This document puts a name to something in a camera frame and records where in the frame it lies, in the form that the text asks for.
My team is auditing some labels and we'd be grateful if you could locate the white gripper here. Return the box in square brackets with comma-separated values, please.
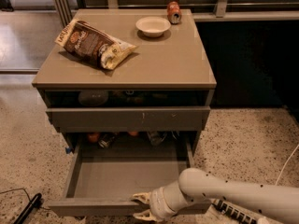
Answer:
[131, 188, 176, 221]

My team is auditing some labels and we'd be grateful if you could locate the grey drawer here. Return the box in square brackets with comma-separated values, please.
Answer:
[49, 134, 194, 217]
[46, 106, 210, 133]

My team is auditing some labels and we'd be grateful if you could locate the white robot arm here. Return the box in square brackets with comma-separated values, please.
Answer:
[132, 168, 299, 224]

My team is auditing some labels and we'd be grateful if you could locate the clear bottle in drawer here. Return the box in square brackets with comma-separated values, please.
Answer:
[147, 132, 167, 147]

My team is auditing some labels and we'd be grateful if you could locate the dark can in drawer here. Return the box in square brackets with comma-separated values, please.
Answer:
[98, 133, 118, 148]

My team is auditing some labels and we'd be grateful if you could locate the orange fruit in drawer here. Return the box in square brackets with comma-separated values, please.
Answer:
[87, 133, 100, 143]

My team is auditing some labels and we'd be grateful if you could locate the grey top drawer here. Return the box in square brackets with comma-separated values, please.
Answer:
[46, 106, 210, 133]

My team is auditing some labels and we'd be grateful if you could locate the grey round object in drawer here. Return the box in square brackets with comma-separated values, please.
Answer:
[78, 90, 108, 106]

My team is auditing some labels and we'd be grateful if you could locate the black power strip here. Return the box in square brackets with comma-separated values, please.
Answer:
[213, 200, 257, 224]

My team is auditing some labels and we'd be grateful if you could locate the black rod on floor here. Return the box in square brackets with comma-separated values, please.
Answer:
[13, 193, 42, 224]

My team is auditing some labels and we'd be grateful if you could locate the white paper bowl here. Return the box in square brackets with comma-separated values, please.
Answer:
[135, 17, 171, 37]

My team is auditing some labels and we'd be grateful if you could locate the brown chip bag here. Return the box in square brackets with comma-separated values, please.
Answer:
[55, 19, 136, 70]

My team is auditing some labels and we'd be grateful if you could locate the orange soda can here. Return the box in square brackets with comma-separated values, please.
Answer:
[167, 1, 181, 24]

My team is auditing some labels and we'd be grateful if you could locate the black power cable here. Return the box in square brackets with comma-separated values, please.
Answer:
[0, 188, 52, 212]

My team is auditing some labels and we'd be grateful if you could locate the white cable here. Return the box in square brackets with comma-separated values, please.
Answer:
[257, 143, 299, 224]

